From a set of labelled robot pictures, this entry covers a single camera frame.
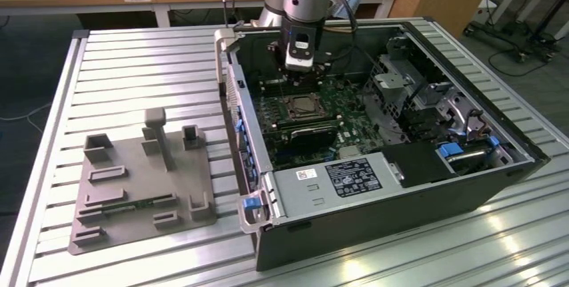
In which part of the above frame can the green RAM stick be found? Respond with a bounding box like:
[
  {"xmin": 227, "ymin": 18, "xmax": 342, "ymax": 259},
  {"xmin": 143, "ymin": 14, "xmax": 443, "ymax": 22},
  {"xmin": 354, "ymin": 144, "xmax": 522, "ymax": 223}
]
[{"xmin": 101, "ymin": 198, "xmax": 157, "ymax": 216}]

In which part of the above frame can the silver-topped CPU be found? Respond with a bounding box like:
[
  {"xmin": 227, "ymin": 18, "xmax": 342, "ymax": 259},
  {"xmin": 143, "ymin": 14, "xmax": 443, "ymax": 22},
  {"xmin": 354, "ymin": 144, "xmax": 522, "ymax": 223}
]
[{"xmin": 295, "ymin": 98, "xmax": 319, "ymax": 113}]

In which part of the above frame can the black plastic shroud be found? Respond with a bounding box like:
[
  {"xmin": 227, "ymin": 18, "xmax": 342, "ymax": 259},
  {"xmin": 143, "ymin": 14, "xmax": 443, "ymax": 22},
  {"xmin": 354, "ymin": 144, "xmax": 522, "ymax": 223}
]
[{"xmin": 381, "ymin": 141, "xmax": 459, "ymax": 190}]

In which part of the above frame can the grey plastic bracket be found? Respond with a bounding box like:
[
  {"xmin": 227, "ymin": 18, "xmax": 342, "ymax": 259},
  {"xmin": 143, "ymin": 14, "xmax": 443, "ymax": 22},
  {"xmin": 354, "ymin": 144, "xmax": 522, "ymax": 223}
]
[{"xmin": 374, "ymin": 73, "xmax": 409, "ymax": 102}]

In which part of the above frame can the black power supply label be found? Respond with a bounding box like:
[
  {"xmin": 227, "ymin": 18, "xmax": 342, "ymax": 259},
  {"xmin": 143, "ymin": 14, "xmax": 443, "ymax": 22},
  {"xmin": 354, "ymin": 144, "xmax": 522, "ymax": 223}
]
[{"xmin": 326, "ymin": 157, "xmax": 385, "ymax": 198}]

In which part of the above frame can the multicolour wire bundle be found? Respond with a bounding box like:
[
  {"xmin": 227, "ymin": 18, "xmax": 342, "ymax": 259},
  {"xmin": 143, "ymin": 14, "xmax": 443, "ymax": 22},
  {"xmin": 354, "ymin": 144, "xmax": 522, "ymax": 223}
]
[{"xmin": 459, "ymin": 109, "xmax": 490, "ymax": 142}]

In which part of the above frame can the small silver heatsink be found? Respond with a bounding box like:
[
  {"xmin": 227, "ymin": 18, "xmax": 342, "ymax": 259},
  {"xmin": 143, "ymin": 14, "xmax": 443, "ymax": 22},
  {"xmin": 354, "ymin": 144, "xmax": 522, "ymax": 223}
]
[{"xmin": 338, "ymin": 146, "xmax": 374, "ymax": 160}]

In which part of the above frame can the grey parts rack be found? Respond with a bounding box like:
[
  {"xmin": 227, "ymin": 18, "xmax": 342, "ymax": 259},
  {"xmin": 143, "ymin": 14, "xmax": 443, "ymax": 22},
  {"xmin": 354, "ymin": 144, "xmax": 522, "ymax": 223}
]
[{"xmin": 65, "ymin": 107, "xmax": 219, "ymax": 256}]

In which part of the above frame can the CPU socket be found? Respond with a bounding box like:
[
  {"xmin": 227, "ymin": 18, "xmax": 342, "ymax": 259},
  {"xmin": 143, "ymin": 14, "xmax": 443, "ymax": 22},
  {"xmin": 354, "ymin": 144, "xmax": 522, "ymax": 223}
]
[{"xmin": 283, "ymin": 93, "xmax": 334, "ymax": 124}]

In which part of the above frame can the black open PC case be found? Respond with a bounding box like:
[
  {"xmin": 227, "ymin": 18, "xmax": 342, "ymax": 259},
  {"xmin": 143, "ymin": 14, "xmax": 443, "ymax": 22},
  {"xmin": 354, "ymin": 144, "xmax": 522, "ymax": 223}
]
[{"xmin": 212, "ymin": 20, "xmax": 552, "ymax": 273}]

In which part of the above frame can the blue case latch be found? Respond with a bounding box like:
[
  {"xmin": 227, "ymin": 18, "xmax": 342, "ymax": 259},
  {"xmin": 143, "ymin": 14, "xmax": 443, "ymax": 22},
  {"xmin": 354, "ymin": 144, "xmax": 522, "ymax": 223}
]
[{"xmin": 240, "ymin": 196, "xmax": 262, "ymax": 212}]

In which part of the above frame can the metal drive cage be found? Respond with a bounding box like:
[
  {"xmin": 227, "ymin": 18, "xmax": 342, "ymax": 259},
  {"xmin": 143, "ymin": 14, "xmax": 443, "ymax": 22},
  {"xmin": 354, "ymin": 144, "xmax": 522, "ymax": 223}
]
[{"xmin": 365, "ymin": 32, "xmax": 453, "ymax": 144}]

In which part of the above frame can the black graphics card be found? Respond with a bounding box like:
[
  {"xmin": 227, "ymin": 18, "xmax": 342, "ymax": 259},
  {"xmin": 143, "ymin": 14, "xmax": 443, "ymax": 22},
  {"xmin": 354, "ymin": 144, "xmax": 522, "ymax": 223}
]
[{"xmin": 280, "ymin": 125, "xmax": 339, "ymax": 161}]

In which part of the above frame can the green motherboard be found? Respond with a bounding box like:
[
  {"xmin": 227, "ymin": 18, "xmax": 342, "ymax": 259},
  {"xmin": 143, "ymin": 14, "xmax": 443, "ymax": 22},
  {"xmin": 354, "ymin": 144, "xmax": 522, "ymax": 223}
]
[{"xmin": 252, "ymin": 75, "xmax": 387, "ymax": 172}]

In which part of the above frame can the silver power supply unit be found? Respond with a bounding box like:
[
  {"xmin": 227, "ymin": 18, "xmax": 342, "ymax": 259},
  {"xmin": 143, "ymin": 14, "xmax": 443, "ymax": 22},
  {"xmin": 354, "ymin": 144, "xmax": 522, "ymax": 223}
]
[{"xmin": 271, "ymin": 151, "xmax": 405, "ymax": 220}]

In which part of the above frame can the white and grey wrist camera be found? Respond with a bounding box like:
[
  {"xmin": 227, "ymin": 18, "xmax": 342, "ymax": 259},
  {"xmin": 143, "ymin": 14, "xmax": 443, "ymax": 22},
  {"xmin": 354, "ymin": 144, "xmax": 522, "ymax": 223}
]
[{"xmin": 283, "ymin": 31, "xmax": 312, "ymax": 72}]

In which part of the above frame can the white and red sticker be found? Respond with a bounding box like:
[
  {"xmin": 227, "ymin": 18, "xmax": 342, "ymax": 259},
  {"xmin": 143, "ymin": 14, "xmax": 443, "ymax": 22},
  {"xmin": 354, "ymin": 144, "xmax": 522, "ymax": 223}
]
[{"xmin": 294, "ymin": 168, "xmax": 319, "ymax": 181}]

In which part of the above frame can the metal socket cover frame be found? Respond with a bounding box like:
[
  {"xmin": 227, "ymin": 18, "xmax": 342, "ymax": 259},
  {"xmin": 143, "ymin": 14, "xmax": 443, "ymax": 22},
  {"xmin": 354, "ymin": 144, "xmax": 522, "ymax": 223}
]
[{"xmin": 286, "ymin": 93, "xmax": 332, "ymax": 122}]

